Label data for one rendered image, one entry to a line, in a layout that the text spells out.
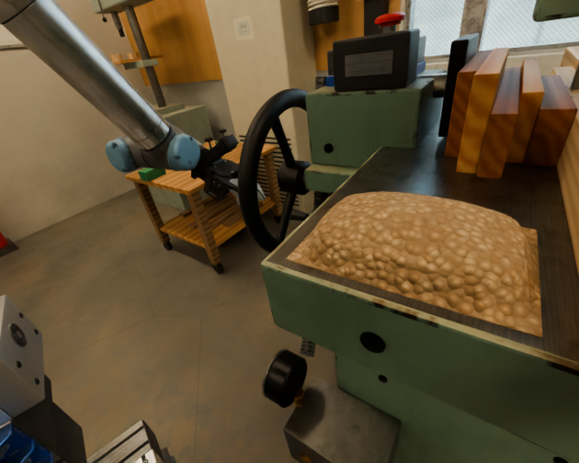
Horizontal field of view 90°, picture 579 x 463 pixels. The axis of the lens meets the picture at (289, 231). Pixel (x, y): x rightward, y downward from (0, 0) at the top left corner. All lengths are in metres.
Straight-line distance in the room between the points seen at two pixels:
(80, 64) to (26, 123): 2.50
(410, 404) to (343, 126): 0.33
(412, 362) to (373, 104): 0.27
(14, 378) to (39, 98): 2.74
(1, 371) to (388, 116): 0.51
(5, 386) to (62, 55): 0.44
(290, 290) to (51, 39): 0.50
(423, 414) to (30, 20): 0.68
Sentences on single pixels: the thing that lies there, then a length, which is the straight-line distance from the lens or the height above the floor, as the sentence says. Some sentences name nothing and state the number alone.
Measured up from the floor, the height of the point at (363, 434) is 0.62.
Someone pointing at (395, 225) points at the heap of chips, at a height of 0.92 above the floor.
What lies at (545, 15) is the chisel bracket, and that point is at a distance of 0.37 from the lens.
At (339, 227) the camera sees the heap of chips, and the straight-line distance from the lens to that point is 0.17.
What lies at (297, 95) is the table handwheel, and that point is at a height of 0.94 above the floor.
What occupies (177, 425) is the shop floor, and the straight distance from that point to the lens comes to 1.22.
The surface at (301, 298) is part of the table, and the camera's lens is 0.18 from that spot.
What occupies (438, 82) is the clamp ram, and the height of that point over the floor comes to 0.96.
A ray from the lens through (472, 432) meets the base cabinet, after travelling 0.39.
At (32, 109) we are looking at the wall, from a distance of 3.09.
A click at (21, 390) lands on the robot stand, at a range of 0.50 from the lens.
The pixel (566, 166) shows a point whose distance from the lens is 0.29.
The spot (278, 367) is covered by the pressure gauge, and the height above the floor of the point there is 0.69.
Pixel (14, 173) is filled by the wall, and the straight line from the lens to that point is 3.07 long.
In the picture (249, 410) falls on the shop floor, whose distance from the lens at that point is 1.16.
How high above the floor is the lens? 1.01
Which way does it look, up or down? 33 degrees down
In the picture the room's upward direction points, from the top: 9 degrees counter-clockwise
